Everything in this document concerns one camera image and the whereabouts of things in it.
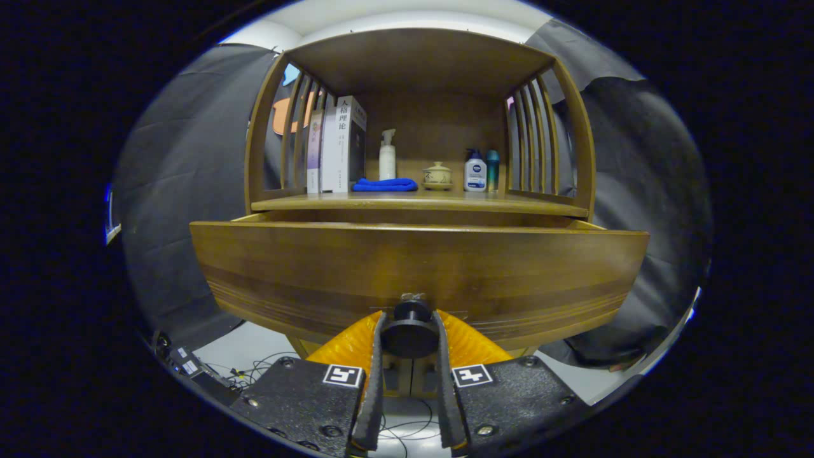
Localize black drawer knob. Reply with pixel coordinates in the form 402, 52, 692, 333
380, 300, 439, 358

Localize white book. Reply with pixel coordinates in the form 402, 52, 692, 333
320, 108, 338, 193

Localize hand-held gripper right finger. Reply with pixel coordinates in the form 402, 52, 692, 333
432, 309, 592, 457

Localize grey portrait cover book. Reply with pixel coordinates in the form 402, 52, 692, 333
334, 95, 368, 193

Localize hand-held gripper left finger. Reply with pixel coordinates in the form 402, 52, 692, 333
228, 310, 390, 458

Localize purple book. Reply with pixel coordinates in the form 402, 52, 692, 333
307, 109, 324, 195

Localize wooden drawer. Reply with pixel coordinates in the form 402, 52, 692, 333
190, 212, 651, 352

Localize blue folded cloth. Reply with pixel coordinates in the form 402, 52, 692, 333
352, 177, 419, 192

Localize wooden cabinet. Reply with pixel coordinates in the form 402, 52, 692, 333
245, 27, 597, 398

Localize black cables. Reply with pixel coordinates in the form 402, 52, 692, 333
216, 352, 446, 458

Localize wooden countertop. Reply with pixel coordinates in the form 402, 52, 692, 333
251, 190, 589, 218

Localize beige lidded teacup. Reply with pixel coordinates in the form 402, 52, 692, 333
422, 162, 454, 191

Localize white lotion bottle blue cap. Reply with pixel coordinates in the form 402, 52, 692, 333
464, 148, 488, 193

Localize white pump bottle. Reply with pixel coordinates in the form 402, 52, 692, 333
379, 129, 397, 181

